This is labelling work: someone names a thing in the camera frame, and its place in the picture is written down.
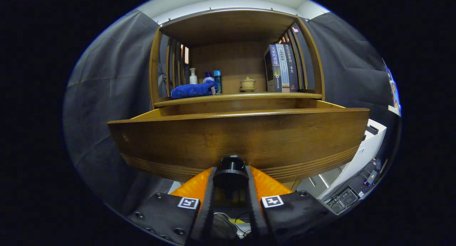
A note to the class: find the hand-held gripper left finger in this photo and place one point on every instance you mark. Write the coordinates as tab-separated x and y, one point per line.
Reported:
208	210

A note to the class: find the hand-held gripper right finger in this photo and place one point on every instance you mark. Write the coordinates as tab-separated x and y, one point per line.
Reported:
253	214

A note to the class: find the wooden drawer with black knob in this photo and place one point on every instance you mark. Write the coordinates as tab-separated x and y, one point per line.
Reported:
231	139

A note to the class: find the wooden countertop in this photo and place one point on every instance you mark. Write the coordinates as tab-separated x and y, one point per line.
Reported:
249	95

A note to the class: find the wooden cabinet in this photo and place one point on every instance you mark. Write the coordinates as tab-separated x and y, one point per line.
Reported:
231	29

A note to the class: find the black electronic box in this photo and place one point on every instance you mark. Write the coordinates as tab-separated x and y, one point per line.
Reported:
347	198

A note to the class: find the white table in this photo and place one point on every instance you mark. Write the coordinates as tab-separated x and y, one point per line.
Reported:
359	157

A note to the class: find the blue folded towel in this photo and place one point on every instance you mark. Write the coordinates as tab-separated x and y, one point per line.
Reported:
192	90

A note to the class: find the black power adapter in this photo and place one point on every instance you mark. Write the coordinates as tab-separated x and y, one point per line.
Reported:
371	176

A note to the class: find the beige lidded teacup with saucer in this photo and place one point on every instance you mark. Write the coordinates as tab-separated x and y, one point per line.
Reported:
247	84

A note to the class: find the teal bottle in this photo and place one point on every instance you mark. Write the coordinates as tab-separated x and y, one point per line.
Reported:
217	80

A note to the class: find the white bottle with blue cap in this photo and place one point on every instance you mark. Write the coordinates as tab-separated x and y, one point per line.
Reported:
208	78

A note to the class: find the white pump bottle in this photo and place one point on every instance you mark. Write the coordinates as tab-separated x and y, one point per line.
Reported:
193	78

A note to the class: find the small black block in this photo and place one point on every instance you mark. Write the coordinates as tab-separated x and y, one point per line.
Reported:
372	129

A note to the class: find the white spine book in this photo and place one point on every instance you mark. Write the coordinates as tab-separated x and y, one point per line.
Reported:
284	68

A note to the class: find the black spine book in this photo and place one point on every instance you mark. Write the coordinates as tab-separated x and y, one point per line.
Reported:
292	68

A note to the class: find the black backdrop cloth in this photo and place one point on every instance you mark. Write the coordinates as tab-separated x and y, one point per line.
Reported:
107	96

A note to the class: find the blue patterned gift bag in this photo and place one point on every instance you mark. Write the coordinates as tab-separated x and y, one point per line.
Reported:
393	89

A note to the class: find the white wall shelf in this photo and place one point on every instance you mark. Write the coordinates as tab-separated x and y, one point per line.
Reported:
394	110

